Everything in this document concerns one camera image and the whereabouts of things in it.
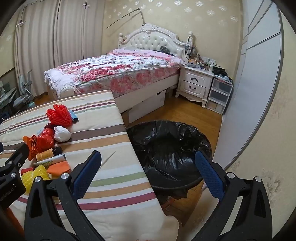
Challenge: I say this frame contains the small red plastic bag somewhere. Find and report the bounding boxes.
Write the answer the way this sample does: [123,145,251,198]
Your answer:
[38,128,55,138]

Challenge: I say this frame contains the white tube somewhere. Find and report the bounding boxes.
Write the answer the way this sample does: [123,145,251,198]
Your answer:
[32,154,67,166]

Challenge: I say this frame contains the cardboard box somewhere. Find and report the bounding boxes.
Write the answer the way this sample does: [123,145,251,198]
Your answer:
[128,90,166,123]

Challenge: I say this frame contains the beige curtains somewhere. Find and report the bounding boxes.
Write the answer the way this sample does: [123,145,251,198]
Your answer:
[15,0,104,98]

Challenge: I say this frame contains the group of bottles on nightstand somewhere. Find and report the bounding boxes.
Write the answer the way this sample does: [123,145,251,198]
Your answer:
[188,52,218,71]

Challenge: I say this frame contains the items hanging on bedpost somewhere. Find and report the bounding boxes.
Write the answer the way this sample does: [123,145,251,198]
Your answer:
[185,37,197,61]

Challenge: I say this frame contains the brown bottle with black cap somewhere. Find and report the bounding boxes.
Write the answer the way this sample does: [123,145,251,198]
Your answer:
[36,146,63,162]

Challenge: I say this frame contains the floral quilt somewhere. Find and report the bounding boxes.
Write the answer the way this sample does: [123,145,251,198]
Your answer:
[44,49,185,98]

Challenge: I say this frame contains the clear plastic drawer unit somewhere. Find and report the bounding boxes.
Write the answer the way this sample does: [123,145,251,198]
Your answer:
[205,76,233,115]

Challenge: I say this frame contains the yellow foam fruit net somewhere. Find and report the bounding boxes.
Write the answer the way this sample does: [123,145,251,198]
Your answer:
[21,165,50,194]

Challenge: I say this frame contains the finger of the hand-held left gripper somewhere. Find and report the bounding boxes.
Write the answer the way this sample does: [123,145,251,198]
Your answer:
[0,144,31,179]

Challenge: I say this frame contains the bin with black bag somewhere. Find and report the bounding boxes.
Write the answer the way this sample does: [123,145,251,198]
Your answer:
[126,120,213,204]

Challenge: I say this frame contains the red foam fruit net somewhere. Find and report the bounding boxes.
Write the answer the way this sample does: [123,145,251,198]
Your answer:
[46,104,74,128]

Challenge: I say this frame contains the orange plastic bag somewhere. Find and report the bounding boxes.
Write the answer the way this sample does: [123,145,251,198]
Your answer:
[23,136,38,161]

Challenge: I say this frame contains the white plastic bag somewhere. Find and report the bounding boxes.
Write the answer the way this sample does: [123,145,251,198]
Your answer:
[54,126,71,142]

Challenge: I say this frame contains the white nightstand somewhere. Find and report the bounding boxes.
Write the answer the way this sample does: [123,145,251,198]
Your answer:
[176,65,215,108]

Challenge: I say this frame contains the grey blue chair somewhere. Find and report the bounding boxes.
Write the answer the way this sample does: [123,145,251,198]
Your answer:
[13,71,37,109]

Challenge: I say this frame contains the white bed with tufted headboard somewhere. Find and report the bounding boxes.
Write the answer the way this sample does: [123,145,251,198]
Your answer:
[44,23,197,116]

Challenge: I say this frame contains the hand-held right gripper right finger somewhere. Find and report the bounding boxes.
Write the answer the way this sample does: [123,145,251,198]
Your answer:
[194,150,273,241]

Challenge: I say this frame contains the grey desk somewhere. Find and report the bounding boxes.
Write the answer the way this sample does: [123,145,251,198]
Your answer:
[0,80,16,116]

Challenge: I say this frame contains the dark bag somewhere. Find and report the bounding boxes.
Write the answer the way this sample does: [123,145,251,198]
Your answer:
[213,66,232,80]

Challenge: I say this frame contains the large red plastic bag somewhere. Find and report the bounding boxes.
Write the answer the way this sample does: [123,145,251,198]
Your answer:
[35,134,55,153]

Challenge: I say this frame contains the grey wardrobe sliding door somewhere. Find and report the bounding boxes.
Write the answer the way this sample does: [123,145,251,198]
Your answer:
[213,0,285,167]

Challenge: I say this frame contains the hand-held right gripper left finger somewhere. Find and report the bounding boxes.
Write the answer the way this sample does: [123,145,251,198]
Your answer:
[24,150,104,241]

